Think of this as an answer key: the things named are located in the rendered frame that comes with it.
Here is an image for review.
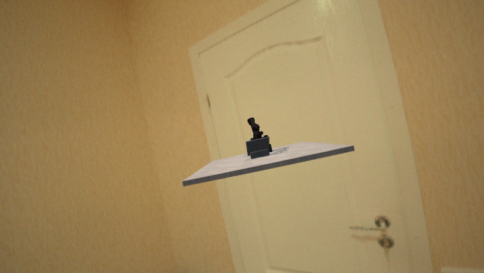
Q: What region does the grey switch panel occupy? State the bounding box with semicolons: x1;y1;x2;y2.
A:
246;136;270;159

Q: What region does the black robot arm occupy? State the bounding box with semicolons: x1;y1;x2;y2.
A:
248;117;263;139

